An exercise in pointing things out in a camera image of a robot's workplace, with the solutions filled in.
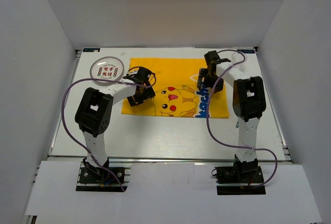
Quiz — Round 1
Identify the clear drinking glass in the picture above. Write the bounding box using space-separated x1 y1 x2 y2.
231 50 247 66

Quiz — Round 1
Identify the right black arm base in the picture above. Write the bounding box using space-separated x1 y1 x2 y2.
211 159 266 196

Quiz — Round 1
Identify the white plate with red characters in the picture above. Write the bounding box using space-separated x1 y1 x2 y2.
89 56 124 84

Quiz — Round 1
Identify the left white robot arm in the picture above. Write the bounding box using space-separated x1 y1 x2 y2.
74 67 155 182

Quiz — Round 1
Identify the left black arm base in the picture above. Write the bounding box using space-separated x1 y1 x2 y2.
76 158 131 192

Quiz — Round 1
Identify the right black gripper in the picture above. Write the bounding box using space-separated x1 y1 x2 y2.
198 68 224 93

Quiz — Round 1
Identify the yellow Pikachu cloth placemat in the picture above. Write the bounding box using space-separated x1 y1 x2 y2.
122 57 229 118

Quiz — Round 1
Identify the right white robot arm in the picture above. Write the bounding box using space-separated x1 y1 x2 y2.
197 49 266 182

